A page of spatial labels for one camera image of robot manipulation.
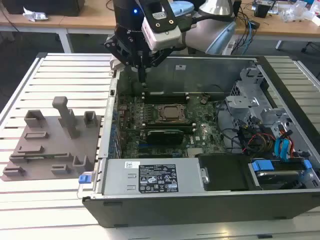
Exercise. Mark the black graphics card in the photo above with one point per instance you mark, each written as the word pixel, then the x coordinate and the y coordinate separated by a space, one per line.
pixel 165 136

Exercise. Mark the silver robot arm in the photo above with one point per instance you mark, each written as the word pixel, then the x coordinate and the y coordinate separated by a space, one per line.
pixel 197 37

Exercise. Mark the grey power supply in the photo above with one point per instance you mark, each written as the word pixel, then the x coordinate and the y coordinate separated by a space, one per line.
pixel 115 177

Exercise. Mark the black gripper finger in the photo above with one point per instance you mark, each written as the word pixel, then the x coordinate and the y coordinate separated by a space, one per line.
pixel 122 55
pixel 157 58

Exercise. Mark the black open PC case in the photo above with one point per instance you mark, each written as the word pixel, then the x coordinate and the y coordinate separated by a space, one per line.
pixel 200 212

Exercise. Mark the green motherboard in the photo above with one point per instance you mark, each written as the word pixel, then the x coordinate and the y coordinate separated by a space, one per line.
pixel 202 125

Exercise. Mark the silver metal drive cage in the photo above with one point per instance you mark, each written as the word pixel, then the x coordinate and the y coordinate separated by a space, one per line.
pixel 240 107

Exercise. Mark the brown parts rack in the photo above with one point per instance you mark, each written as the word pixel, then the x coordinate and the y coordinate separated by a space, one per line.
pixel 55 140

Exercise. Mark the clear plastic bags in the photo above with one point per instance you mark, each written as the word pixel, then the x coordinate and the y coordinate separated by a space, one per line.
pixel 297 11

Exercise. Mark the wooden desk white legs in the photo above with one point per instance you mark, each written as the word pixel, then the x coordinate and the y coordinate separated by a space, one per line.
pixel 75 22

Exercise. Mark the wooden desk with clutter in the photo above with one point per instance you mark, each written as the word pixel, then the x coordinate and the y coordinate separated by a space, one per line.
pixel 287 28

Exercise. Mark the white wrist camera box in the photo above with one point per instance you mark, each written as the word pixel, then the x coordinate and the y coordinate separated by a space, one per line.
pixel 162 37

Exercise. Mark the crumpled white plastic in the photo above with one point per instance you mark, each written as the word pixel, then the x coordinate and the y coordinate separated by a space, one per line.
pixel 35 15

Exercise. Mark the black plastic shroud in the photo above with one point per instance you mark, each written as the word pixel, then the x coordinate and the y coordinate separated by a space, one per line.
pixel 225 172

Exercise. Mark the small black power adaptor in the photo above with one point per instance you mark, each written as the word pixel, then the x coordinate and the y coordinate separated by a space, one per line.
pixel 255 25

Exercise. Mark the blue case latch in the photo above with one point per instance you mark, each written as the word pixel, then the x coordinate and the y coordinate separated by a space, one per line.
pixel 84 178

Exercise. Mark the hard disk in blue carrier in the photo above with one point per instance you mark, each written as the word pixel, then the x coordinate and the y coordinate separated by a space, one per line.
pixel 262 166

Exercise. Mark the silver CPU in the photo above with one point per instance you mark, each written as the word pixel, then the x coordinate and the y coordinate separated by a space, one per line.
pixel 172 111

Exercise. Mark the white case sticker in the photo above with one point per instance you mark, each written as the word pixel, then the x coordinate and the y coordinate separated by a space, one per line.
pixel 180 67

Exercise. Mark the round coin battery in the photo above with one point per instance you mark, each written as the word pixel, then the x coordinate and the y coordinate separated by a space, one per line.
pixel 203 100

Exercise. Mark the black box device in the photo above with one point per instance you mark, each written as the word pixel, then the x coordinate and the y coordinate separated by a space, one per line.
pixel 45 6

